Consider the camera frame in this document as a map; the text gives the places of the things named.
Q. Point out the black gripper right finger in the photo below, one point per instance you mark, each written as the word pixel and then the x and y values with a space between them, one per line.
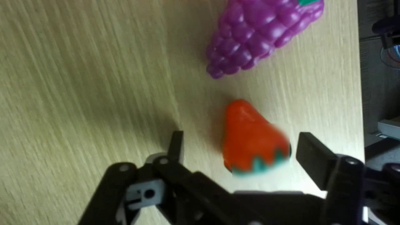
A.
pixel 318 160

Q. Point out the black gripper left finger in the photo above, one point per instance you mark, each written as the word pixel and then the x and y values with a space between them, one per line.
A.
pixel 174 151

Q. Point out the purple toy grapes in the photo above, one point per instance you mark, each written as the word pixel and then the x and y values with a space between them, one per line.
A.
pixel 251 30

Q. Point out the red toy strawberry green top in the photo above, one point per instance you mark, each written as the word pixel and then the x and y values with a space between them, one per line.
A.
pixel 251 143

